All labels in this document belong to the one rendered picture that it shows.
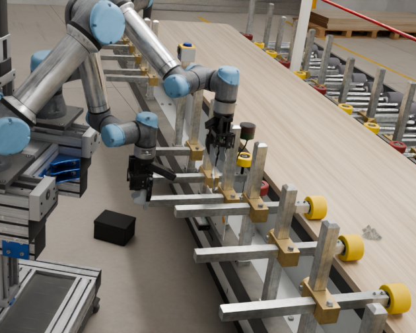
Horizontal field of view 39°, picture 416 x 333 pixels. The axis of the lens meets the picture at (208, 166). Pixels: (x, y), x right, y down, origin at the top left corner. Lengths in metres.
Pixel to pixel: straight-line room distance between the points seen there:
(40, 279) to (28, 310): 0.22
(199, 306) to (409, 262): 1.36
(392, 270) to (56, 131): 1.30
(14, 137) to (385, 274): 1.15
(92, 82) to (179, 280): 1.53
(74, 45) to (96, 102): 0.31
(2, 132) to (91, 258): 1.73
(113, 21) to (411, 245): 1.18
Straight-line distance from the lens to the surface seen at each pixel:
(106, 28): 1.74
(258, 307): 1.50
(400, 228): 2.16
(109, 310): 2.97
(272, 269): 1.83
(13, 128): 1.70
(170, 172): 2.07
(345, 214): 2.15
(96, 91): 1.97
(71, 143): 2.30
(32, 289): 2.77
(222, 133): 1.99
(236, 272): 2.07
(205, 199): 2.17
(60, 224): 3.62
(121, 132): 1.92
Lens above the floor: 1.87
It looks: 25 degrees down
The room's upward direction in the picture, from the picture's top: 7 degrees clockwise
